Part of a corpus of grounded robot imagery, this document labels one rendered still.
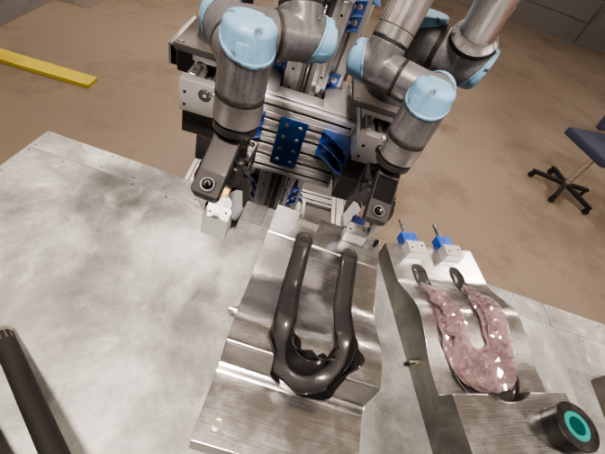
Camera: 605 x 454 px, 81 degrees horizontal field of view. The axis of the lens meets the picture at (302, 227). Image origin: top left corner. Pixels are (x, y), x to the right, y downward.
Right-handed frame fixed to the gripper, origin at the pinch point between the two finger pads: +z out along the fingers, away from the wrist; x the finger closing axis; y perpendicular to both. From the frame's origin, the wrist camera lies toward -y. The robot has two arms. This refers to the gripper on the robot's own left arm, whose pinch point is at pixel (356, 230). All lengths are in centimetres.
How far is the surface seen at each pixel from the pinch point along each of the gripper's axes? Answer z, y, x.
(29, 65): 89, 139, 204
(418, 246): 3.2, 5.4, -17.5
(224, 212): -4.3, -12.1, 27.9
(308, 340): -2.0, -31.0, 6.2
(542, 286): 91, 105, -156
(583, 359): 11, -5, -67
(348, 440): 5.5, -41.5, -5.0
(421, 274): 6.4, -0.3, -20.0
